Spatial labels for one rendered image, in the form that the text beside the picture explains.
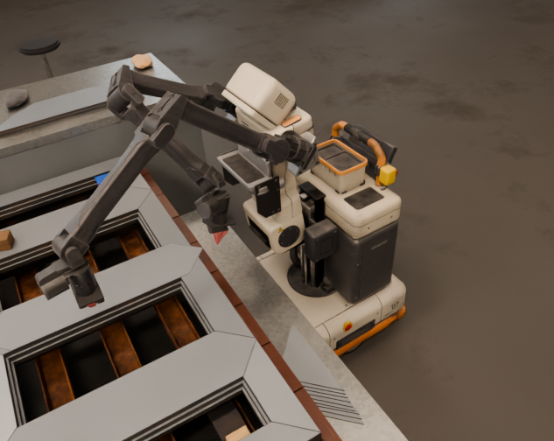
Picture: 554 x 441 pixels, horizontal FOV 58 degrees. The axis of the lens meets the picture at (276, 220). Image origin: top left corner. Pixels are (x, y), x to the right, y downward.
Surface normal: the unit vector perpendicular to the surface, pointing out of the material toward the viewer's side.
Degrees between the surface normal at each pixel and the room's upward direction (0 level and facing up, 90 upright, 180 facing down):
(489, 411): 0
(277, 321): 0
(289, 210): 90
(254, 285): 0
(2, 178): 90
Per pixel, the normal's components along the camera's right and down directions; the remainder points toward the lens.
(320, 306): -0.06, -0.77
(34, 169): 0.51, 0.53
